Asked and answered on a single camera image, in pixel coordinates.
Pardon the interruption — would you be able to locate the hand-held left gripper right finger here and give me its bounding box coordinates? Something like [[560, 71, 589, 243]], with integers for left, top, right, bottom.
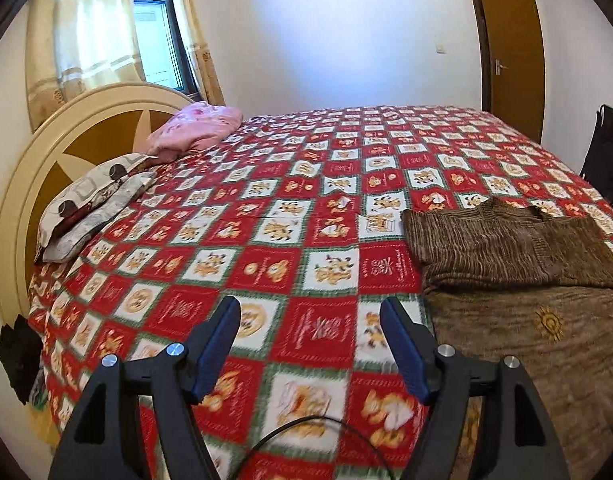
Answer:
[[379, 296, 570, 480]]

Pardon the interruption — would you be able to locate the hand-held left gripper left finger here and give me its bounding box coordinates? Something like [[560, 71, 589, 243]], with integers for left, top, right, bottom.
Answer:
[[47, 296, 242, 480]]

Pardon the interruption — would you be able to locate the brown striped knitted sweater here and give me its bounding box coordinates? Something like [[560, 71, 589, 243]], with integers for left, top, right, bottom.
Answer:
[[401, 197, 613, 292]]

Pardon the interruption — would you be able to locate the brown cloth with sun emblem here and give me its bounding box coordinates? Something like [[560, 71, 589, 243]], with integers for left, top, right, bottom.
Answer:
[[421, 284, 613, 480]]

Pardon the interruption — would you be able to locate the red checkered printed blanket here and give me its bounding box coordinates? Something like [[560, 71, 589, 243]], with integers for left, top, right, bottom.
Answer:
[[26, 105, 613, 480]]

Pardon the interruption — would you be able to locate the grey patterned pillow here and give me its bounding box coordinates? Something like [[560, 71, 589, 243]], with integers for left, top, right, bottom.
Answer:
[[42, 172, 158, 263]]

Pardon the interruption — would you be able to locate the black cloth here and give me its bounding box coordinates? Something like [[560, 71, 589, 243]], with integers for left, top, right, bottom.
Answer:
[[0, 314, 45, 405]]

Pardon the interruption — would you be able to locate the patterned pillow with brown dots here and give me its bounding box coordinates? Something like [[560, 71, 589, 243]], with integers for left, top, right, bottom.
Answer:
[[36, 152, 161, 252]]

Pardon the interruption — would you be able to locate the pink folded cloth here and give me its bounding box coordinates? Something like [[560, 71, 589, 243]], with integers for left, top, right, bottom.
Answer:
[[146, 101, 244, 162]]

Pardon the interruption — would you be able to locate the cream and brown bed headboard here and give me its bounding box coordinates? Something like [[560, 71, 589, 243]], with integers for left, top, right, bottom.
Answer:
[[0, 82, 198, 448]]

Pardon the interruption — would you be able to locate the black bag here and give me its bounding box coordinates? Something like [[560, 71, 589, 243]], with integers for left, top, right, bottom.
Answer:
[[580, 105, 613, 207]]

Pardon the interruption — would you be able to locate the brown wooden door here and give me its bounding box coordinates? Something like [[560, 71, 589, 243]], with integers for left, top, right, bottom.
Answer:
[[464, 0, 546, 144]]

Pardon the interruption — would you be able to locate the narrow cream patterned curtain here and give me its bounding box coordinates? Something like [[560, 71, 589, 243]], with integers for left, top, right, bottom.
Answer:
[[172, 0, 226, 106]]

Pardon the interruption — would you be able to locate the dark framed window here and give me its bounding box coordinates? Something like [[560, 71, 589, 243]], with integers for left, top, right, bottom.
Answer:
[[130, 0, 200, 95]]

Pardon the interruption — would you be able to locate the wide cream patterned curtain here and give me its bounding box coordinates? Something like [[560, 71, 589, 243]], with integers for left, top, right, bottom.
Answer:
[[25, 0, 148, 133]]

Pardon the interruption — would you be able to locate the black cable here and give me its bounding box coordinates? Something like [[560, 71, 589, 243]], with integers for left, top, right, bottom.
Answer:
[[230, 412, 383, 480]]

